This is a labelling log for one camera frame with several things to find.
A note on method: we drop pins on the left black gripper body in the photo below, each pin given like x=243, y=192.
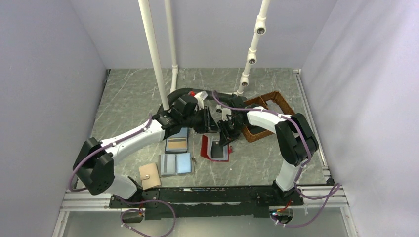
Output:
x=197, y=118

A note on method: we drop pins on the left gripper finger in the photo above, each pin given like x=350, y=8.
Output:
x=209, y=123
x=200, y=129

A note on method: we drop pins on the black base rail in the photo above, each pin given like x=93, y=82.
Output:
x=256, y=201

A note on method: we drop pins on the white pole with fittings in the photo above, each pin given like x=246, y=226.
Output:
x=251, y=59

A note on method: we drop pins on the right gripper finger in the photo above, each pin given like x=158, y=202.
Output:
x=234, y=134
x=224, y=137

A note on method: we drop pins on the brown wicker divided basket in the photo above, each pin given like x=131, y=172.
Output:
x=272, y=101

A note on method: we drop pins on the white rear pole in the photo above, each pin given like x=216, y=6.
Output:
x=170, y=26

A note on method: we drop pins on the open blue grey card holder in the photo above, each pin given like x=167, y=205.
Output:
x=175, y=164

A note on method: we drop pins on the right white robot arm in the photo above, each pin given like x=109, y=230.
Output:
x=295, y=137

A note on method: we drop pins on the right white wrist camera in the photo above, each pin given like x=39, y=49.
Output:
x=226, y=113

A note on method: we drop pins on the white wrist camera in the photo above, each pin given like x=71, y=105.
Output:
x=200, y=96
x=226, y=113

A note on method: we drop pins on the red leather card holder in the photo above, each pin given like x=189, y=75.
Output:
x=212, y=150

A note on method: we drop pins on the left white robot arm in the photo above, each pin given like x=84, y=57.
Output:
x=94, y=165

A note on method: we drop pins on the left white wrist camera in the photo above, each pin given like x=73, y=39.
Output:
x=200, y=96

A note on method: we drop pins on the beige snap card holder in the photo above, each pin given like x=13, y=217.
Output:
x=149, y=176

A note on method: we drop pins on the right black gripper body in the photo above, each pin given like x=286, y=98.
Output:
x=232, y=124

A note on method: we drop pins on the white front pole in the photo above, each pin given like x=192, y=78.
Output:
x=153, y=49

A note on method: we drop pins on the blue card holder orange card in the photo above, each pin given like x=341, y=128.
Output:
x=177, y=143

